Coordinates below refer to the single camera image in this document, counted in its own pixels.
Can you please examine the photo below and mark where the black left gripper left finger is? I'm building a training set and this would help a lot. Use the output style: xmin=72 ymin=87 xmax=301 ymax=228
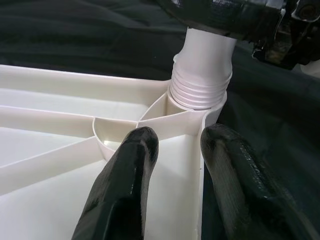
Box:
xmin=71 ymin=126 xmax=160 ymax=240

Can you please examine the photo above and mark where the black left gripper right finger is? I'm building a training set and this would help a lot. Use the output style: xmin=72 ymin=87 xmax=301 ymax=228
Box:
xmin=200 ymin=123 xmax=320 ymax=240

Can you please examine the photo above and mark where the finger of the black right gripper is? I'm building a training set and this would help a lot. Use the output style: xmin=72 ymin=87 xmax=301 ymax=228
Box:
xmin=154 ymin=0 xmax=282 ymax=41

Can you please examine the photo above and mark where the white plastic table leg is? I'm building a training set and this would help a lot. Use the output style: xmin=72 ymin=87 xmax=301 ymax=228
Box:
xmin=166 ymin=27 xmax=237 ymax=110

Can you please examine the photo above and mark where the white plastic children table top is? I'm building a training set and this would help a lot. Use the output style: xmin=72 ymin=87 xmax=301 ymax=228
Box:
xmin=0 ymin=63 xmax=228 ymax=240

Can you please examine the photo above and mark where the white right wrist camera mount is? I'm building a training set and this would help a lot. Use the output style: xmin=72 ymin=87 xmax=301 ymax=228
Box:
xmin=299 ymin=62 xmax=320 ymax=76

